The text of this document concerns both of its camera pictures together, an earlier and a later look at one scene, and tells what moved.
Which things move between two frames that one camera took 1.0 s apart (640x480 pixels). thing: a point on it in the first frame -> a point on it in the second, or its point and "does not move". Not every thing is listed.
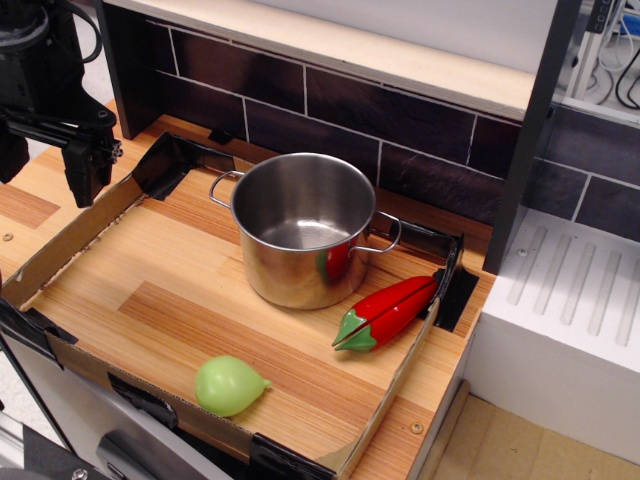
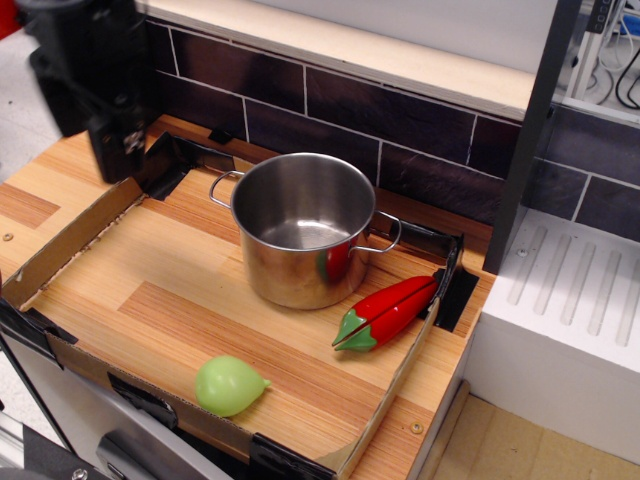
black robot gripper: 42,98 -> 95,63
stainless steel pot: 307,225 does not move
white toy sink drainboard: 558,337 does not move
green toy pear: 227,386 does not move
